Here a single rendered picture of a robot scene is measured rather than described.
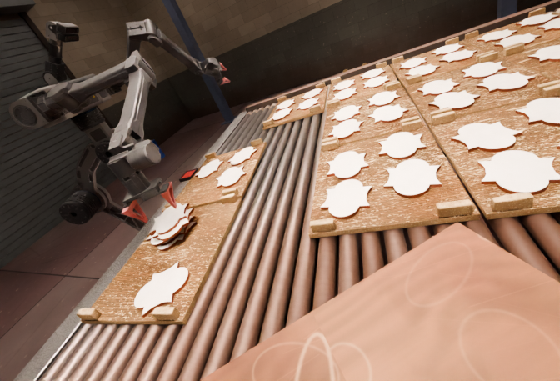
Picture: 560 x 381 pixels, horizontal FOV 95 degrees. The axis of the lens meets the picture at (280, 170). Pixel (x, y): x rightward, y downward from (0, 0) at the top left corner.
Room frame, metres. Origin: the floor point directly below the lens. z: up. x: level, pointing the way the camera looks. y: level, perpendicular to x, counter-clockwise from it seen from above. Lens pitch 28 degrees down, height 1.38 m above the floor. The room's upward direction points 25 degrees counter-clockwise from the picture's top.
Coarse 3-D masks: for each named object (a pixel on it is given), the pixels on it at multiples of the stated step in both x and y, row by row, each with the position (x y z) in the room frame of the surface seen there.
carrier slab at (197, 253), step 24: (216, 216) 0.72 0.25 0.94; (144, 240) 0.78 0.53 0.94; (192, 240) 0.65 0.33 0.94; (216, 240) 0.60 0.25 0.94; (144, 264) 0.64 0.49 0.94; (168, 264) 0.59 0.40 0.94; (192, 264) 0.55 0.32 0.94; (120, 288) 0.59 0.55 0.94; (192, 288) 0.46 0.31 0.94; (120, 312) 0.50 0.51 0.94
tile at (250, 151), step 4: (244, 148) 1.16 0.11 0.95; (248, 148) 1.14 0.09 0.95; (252, 148) 1.12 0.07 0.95; (240, 152) 1.15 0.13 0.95; (244, 152) 1.12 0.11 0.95; (248, 152) 1.10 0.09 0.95; (252, 152) 1.08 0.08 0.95; (236, 156) 1.12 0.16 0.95; (240, 156) 1.10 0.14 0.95; (244, 156) 1.08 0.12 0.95; (248, 156) 1.06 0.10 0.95; (232, 160) 1.09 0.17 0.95; (236, 160) 1.07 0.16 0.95; (240, 160) 1.05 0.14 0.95; (244, 160) 1.04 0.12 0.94; (232, 164) 1.05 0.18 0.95; (236, 164) 1.04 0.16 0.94
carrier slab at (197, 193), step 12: (264, 144) 1.13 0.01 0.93; (228, 156) 1.19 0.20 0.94; (252, 156) 1.06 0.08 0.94; (228, 168) 1.05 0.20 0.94; (252, 168) 0.94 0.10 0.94; (192, 180) 1.10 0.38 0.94; (204, 180) 1.04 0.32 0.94; (216, 180) 0.99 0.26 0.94; (240, 180) 0.89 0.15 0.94; (192, 192) 0.98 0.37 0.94; (204, 192) 0.93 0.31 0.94; (216, 192) 0.89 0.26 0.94; (240, 192) 0.81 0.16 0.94; (192, 204) 0.87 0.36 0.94; (204, 204) 0.84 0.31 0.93
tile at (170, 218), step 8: (168, 208) 0.81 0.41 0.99; (176, 208) 0.78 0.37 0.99; (184, 208) 0.76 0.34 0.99; (160, 216) 0.78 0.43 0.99; (168, 216) 0.76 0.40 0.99; (176, 216) 0.73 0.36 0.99; (184, 216) 0.71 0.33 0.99; (160, 224) 0.73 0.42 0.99; (168, 224) 0.70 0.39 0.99; (176, 224) 0.69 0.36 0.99; (152, 232) 0.71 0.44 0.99; (160, 232) 0.68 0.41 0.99; (168, 232) 0.68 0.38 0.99
